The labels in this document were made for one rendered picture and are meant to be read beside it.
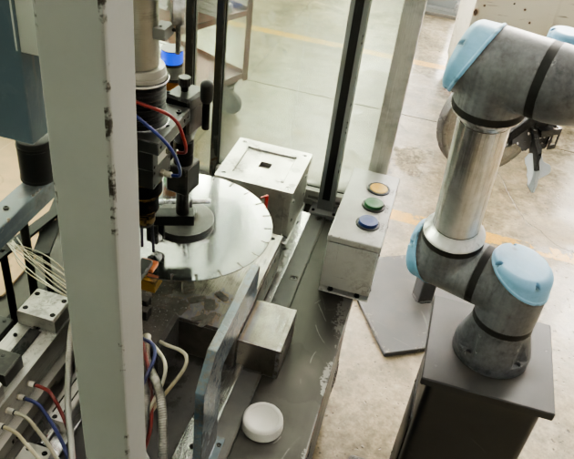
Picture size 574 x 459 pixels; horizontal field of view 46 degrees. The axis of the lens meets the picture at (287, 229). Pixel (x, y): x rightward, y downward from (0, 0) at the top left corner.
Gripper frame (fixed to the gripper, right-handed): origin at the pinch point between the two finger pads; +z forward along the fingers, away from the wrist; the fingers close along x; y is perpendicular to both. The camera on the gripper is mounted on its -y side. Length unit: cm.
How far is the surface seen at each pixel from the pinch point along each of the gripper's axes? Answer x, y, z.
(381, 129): 13.8, -28.7, -8.4
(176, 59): 26, -73, -23
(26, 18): -15, -103, -49
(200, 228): -6, -77, -5
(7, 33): -13, -106, -46
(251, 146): 28, -54, 1
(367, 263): -12.6, -44.0, 6.0
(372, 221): -6.7, -40.8, 0.3
